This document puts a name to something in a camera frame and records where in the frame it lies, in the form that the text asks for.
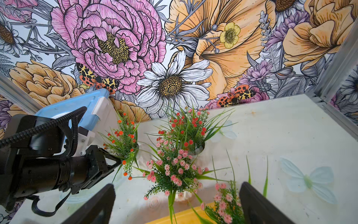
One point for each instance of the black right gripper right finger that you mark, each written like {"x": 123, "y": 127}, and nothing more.
{"x": 259, "y": 210}

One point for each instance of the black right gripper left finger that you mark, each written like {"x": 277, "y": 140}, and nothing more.
{"x": 97, "y": 210}

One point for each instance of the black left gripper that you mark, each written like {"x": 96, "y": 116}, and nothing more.
{"x": 23, "y": 176}

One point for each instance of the pink orange flower white pot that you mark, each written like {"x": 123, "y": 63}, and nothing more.
{"x": 227, "y": 207}

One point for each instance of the light pink flower white pot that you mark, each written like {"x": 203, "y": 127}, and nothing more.
{"x": 173, "y": 171}

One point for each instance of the red flower white pot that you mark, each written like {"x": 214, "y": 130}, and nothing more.
{"x": 190, "y": 129}

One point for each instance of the blue lid white storage box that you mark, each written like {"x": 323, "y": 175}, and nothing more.
{"x": 99, "y": 118}

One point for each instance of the yellow plastic tray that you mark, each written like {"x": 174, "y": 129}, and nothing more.
{"x": 185, "y": 217}

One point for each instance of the left aluminium corner post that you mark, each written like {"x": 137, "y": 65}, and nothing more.
{"x": 13, "y": 93}

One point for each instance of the aluminium corner post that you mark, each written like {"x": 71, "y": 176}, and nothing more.
{"x": 13, "y": 93}
{"x": 338, "y": 71}

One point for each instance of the right aluminium corner post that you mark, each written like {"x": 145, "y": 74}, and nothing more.
{"x": 338, "y": 71}

